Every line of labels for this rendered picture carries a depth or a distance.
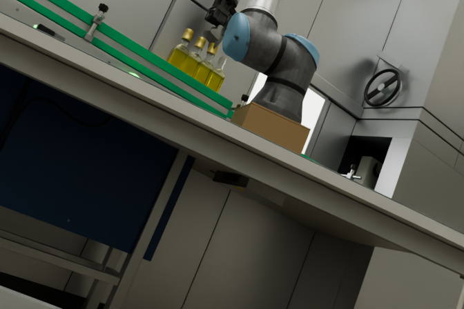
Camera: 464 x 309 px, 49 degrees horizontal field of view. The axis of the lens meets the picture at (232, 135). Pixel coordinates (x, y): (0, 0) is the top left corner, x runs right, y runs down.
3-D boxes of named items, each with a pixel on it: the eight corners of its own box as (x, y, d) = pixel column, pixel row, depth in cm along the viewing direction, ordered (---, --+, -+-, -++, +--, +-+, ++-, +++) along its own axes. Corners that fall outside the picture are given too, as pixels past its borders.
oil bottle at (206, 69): (187, 114, 196) (209, 65, 201) (194, 114, 191) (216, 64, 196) (175, 107, 193) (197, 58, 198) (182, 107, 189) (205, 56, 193)
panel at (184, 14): (300, 161, 243) (324, 98, 250) (304, 161, 240) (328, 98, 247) (141, 67, 198) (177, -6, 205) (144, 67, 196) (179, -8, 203)
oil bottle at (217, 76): (199, 121, 199) (220, 72, 203) (206, 121, 194) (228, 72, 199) (188, 114, 196) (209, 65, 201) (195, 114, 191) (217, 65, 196)
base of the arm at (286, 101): (308, 129, 132) (322, 94, 134) (258, 105, 128) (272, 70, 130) (285, 132, 146) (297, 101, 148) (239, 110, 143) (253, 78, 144)
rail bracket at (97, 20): (90, 45, 159) (108, 9, 162) (97, 43, 153) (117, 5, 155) (79, 38, 157) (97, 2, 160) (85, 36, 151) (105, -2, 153)
